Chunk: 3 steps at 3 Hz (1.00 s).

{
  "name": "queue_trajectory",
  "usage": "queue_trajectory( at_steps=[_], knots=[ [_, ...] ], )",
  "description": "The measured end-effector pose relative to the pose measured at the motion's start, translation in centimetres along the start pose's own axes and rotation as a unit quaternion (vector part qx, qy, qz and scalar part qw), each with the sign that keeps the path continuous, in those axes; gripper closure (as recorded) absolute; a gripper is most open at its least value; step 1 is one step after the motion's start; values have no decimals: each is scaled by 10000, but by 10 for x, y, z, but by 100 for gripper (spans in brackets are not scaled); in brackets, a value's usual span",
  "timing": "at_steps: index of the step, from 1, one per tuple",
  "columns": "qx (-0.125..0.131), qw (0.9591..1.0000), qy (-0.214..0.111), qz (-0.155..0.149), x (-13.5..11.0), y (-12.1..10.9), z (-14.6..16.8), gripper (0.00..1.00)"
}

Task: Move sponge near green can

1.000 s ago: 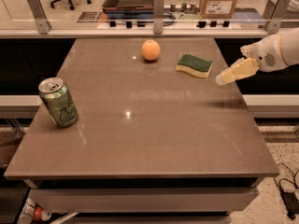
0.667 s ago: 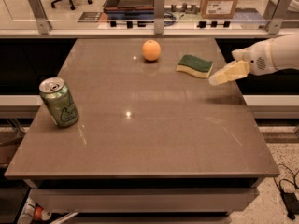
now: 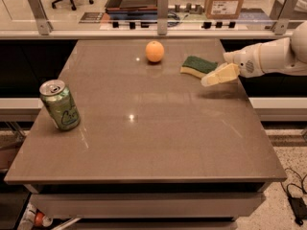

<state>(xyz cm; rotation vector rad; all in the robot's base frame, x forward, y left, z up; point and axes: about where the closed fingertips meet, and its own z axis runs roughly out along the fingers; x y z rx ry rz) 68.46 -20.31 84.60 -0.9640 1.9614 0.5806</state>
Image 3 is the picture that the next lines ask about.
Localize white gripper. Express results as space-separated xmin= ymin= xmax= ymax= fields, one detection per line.
xmin=201 ymin=44 xmax=264 ymax=87

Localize green and yellow sponge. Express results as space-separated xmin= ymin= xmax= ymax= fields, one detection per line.
xmin=180 ymin=56 xmax=218 ymax=79

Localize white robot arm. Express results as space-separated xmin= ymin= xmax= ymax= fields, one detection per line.
xmin=201 ymin=22 xmax=307 ymax=87

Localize green soda can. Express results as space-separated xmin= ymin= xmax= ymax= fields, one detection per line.
xmin=39 ymin=80 xmax=81 ymax=131

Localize cardboard box with label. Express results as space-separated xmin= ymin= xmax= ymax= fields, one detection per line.
xmin=205 ymin=0 xmax=244 ymax=19

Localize orange fruit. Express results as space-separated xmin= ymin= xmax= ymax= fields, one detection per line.
xmin=145 ymin=41 xmax=164 ymax=62

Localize bottles under table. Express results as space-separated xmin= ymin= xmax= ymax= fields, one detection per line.
xmin=17 ymin=203 xmax=53 ymax=230

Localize right metal rail bracket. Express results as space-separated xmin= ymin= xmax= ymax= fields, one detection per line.
xmin=270 ymin=0 xmax=298 ymax=35

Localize metal rail bracket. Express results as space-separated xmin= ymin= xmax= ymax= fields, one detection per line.
xmin=27 ymin=0 xmax=53 ymax=35
xmin=157 ymin=0 xmax=169 ymax=35
xmin=270 ymin=0 xmax=298 ymax=35

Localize middle metal rail bracket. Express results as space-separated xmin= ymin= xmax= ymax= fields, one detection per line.
xmin=157 ymin=0 xmax=169 ymax=35

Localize black power adapter with cable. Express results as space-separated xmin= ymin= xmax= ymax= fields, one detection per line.
xmin=281 ymin=168 xmax=307 ymax=226

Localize left metal rail bracket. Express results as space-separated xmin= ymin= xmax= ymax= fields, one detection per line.
xmin=27 ymin=0 xmax=53 ymax=35

